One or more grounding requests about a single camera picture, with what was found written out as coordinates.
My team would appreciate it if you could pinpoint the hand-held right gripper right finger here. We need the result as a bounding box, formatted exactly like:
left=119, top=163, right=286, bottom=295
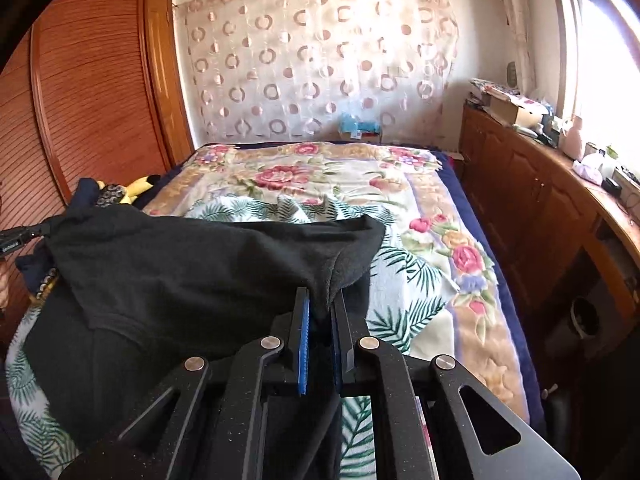
left=330, top=297, right=582, bottom=480

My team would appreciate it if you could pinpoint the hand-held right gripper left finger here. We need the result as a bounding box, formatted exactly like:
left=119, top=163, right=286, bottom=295
left=60, top=287, right=313, bottom=480

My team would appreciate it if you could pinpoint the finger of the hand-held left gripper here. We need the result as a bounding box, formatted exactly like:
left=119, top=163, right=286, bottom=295
left=18, top=217, right=67, bottom=242

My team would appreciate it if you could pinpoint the black printed t-shirt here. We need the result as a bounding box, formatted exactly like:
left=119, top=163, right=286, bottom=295
left=22, top=205, right=389, bottom=480

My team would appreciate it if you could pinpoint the navy cloth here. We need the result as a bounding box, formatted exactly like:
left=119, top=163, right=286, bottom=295
left=15, top=177, right=108, bottom=302

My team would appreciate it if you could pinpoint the yellow cloth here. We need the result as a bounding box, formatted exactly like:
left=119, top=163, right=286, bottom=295
left=95, top=174, right=162, bottom=206

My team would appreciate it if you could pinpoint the wooden slatted wardrobe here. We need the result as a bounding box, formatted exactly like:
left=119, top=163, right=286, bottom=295
left=0, top=0, right=197, bottom=343

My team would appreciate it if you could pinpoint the floral blanket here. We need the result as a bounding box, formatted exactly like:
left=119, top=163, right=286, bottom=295
left=5, top=141, right=532, bottom=480

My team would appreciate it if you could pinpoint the navy bed sheet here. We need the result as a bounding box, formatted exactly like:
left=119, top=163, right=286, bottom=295
left=135, top=140, right=549, bottom=426

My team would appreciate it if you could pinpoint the blue tissue box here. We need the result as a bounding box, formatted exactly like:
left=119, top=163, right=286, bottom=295
left=337, top=110, right=384, bottom=142

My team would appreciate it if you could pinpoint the long wooden cabinet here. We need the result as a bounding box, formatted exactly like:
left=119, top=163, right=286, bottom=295
left=457, top=102, right=640, bottom=361

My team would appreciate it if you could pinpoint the round trash bin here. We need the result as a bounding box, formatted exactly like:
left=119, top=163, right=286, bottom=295
left=570, top=296, right=601, bottom=339

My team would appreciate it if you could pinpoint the circle-patterned sheer curtain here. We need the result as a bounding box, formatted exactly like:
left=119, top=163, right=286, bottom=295
left=175, top=0, right=462, bottom=144

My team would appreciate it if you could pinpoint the cardboard box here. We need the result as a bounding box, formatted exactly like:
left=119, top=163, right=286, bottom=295
left=487, top=92, right=547, bottom=129

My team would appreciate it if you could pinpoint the pink tissue pack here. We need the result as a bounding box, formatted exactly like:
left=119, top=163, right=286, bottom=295
left=572, top=154, right=604, bottom=184

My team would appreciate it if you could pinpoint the pink thermos jug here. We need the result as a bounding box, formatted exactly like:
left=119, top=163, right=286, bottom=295
left=560, top=115, right=586, bottom=159

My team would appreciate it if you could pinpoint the pale window curtain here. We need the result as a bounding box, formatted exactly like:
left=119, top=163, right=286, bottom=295
left=482, top=0, right=539, bottom=94

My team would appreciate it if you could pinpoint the wooden framed window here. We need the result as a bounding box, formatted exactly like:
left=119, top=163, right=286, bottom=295
left=550, top=0, right=640, bottom=161

